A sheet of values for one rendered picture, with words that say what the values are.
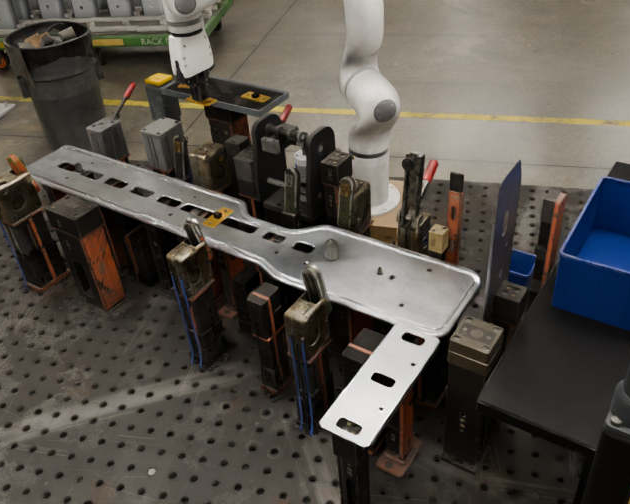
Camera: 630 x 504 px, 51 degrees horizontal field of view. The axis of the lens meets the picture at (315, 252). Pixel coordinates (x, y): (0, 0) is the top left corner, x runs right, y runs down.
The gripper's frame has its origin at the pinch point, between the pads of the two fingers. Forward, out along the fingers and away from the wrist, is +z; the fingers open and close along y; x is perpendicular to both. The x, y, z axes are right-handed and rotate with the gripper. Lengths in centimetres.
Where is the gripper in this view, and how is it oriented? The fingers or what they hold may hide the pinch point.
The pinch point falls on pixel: (199, 91)
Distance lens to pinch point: 173.8
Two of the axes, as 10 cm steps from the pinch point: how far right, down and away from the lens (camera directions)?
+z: 0.9, 8.0, 6.0
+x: 7.8, 3.2, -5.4
